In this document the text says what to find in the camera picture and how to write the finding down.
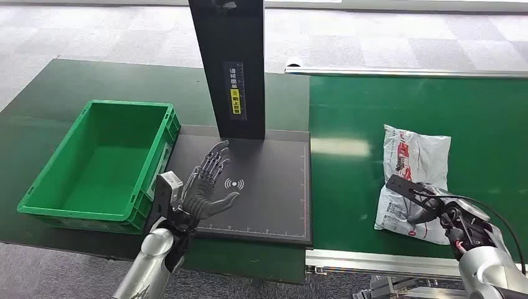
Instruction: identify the green plastic crate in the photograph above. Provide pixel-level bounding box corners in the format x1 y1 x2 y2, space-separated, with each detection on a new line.
17 99 181 235

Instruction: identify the black right wrist camera bracket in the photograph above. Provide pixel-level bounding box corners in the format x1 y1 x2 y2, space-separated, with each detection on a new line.
384 174 439 209

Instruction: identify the black and yellow label sticker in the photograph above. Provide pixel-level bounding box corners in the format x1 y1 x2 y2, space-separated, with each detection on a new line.
222 60 248 121

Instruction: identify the white plastic mailer package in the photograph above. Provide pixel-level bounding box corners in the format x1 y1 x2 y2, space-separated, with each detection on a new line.
374 124 452 246

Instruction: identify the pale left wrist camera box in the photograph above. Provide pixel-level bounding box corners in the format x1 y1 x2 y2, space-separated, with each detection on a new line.
154 171 185 208

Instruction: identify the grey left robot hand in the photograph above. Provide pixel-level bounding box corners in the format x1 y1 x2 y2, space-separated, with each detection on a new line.
181 140 242 222

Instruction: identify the black inbound scanner machine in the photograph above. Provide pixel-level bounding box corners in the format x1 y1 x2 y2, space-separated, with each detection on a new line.
164 0 313 247

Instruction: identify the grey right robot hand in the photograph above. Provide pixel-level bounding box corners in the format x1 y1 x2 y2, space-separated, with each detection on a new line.
407 184 494 251

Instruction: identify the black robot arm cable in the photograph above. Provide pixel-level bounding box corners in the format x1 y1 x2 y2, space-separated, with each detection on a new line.
410 191 527 277

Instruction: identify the metal conveyor support frame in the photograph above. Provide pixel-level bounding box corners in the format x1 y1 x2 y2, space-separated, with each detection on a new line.
352 275 467 299

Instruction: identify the green conveyor belt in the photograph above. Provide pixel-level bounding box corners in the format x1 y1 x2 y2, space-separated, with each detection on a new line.
308 75 528 262

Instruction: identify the silver conveyor side rail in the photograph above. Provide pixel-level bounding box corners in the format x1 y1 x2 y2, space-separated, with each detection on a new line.
305 249 528 282
285 57 528 80

